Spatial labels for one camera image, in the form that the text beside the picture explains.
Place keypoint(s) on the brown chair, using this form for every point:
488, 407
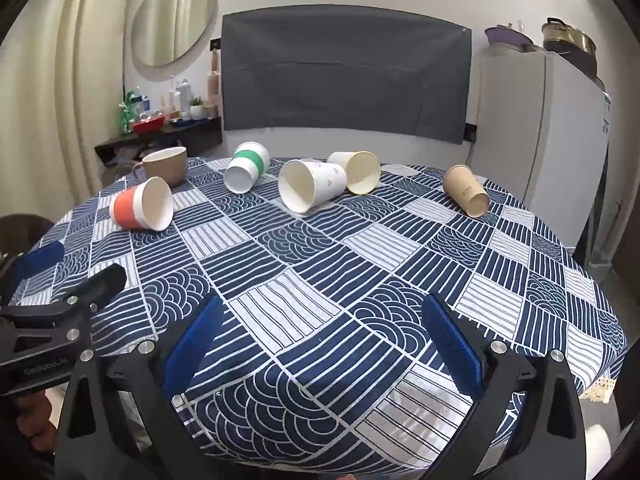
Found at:
20, 230

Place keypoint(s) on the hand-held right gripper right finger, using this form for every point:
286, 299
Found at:
452, 350

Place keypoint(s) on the metal cooking pot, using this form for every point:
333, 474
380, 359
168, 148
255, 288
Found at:
570, 40

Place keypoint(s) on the plain cream paper cup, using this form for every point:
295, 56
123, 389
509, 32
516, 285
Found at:
362, 172

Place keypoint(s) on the green band paper cup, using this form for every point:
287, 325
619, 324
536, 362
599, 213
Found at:
250, 157

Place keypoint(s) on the grey cover cloth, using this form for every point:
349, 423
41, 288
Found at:
345, 75

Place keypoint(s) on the white printed paper cup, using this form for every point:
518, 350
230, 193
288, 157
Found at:
325, 177

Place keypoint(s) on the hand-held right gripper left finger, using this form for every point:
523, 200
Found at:
192, 347

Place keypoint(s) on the brown ceramic mug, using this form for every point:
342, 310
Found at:
167, 170

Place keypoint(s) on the white bin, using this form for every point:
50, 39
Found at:
597, 447

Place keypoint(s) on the purple basin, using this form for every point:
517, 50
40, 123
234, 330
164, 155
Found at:
505, 37

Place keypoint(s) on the oval wall mirror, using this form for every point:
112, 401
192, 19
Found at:
172, 20

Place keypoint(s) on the blue white patterned tablecloth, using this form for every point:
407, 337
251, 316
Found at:
320, 285

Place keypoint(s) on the dark side shelf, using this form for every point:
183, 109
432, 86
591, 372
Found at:
200, 135

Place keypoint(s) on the orange band paper cup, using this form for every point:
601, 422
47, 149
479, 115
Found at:
127, 207

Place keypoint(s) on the white bottle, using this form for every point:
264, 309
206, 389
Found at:
185, 95

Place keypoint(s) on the person's left hand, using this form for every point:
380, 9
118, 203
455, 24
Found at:
32, 417

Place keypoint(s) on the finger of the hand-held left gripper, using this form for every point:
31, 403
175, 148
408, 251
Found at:
40, 259
102, 282

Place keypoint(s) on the blue bowl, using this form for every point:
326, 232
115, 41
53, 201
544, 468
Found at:
182, 122

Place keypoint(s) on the brown kraft paper cup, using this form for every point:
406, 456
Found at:
460, 185

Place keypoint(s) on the green plastic bottle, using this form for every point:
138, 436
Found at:
125, 115

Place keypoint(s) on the beige curtain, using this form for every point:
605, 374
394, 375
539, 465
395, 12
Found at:
75, 110

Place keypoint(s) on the red bowl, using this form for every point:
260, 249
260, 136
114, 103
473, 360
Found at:
148, 126

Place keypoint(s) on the white refrigerator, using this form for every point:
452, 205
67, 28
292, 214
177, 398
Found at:
540, 135

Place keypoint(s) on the small potted plant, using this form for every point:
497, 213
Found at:
196, 110

